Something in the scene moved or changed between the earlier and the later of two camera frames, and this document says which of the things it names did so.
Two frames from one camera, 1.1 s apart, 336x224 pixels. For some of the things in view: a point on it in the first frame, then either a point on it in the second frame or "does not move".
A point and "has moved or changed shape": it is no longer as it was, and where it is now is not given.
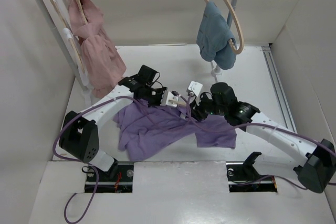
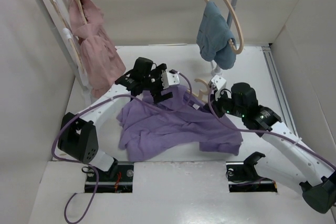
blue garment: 213,36 does not move
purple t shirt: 140,127 has moved or changed shape
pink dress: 103,63 does not move
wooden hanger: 63,21 does not move
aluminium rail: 278,88 does not move
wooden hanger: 179,103 → 201,93
